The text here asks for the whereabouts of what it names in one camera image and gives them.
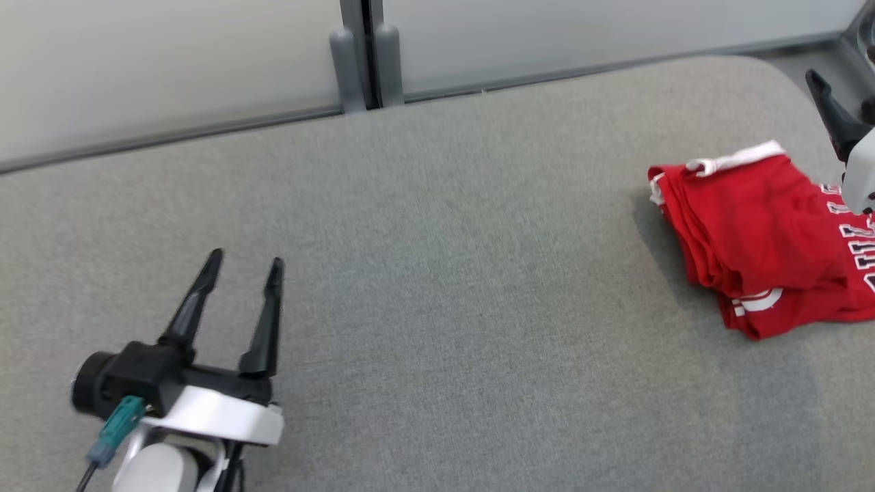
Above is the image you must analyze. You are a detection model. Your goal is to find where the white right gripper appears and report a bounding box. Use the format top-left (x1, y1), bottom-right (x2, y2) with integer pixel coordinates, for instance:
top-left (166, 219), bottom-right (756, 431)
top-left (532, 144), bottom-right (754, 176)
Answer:
top-left (805, 68), bottom-right (875, 215)

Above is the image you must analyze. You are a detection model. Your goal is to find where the teal plug with black cable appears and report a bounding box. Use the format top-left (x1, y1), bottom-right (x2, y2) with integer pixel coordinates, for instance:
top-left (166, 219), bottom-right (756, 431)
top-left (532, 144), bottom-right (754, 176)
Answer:
top-left (74, 395), bottom-right (146, 492)

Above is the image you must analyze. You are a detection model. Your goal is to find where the grey metal partition post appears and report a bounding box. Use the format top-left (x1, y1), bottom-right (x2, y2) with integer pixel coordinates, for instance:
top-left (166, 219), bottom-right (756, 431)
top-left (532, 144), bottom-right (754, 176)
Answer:
top-left (329, 0), bottom-right (405, 113)

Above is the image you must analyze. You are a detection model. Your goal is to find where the red white lettered jersey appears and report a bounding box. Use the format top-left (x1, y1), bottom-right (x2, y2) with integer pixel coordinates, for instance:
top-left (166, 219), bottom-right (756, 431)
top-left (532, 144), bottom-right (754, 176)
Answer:
top-left (647, 140), bottom-right (875, 341)

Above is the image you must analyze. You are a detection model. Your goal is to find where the thin black cable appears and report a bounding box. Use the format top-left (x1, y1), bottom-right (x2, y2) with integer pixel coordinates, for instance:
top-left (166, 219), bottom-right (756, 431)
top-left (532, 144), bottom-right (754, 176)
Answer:
top-left (220, 441), bottom-right (245, 492)

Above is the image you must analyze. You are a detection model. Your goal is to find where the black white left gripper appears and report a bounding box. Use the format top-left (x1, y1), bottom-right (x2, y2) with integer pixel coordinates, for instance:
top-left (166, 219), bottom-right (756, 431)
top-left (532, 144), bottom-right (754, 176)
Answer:
top-left (142, 248), bottom-right (286, 446)

